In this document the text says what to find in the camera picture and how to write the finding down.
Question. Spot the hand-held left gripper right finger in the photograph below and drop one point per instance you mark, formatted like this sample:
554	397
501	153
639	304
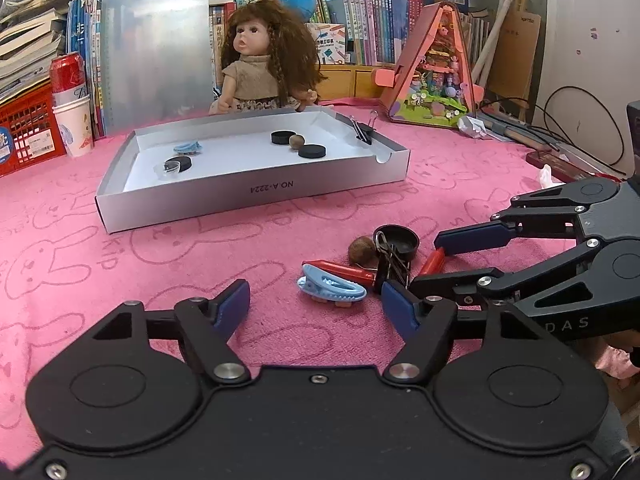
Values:
402	306

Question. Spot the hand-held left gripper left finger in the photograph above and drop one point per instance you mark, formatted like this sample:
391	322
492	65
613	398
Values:
232	306

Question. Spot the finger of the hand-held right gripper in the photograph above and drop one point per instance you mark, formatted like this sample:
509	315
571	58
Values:
500	280
470	240

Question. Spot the black binder clip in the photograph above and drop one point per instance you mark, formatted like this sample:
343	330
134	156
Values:
364	132
387	269

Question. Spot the red crayon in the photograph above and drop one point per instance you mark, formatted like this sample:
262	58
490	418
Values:
432	261
340	269

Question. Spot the black bottle cap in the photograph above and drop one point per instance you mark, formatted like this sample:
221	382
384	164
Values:
402	240

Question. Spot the brown nut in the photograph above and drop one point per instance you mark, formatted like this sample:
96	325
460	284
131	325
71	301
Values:
361	252
296	142

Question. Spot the large blue hair clip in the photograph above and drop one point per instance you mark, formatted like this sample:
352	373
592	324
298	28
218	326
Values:
325	287

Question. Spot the clear plastic cap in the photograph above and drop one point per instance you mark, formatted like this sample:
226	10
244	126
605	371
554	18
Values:
167	172

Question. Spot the grey cardboard box tray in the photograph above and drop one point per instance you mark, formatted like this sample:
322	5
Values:
240	157

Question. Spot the black round disc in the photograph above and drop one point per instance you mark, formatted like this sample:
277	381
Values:
181	162
312	151
282	137

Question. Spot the small blue hair clip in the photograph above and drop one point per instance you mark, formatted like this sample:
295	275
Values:
187	148

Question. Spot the crumpled white paper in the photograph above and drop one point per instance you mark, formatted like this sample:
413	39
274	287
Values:
472	127

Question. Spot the red flat case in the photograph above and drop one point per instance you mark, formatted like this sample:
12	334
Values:
575	165

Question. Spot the pink bunny print blanket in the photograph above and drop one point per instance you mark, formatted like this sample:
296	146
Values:
100	270

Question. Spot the pink toy house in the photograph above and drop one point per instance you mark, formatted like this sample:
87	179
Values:
435	85

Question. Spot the brown cardboard sheet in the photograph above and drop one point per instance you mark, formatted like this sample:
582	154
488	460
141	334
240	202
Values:
520	55

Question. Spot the wooden drawer box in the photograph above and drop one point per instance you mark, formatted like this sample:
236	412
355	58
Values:
350	82

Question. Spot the white plastic pipe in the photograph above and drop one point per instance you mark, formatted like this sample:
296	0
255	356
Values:
495	25

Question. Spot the brown-haired doll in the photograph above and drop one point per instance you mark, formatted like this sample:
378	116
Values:
255	75

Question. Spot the white paper cup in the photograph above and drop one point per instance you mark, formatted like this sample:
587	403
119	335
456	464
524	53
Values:
75	130

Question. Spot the row of colourful books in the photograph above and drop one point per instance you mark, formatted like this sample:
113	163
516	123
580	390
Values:
370	25

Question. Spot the translucent plastic clipboard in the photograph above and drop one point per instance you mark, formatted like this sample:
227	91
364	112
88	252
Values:
155	60

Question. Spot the red plastic basket with sticker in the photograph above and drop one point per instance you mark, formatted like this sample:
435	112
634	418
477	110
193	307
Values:
30	120

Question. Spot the red beverage can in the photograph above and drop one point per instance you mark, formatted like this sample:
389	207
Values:
67	77

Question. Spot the row of blue books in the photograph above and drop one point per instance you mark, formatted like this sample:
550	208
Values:
82	60

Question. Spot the stack of worn books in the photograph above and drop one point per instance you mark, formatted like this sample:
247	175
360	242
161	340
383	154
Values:
25	40

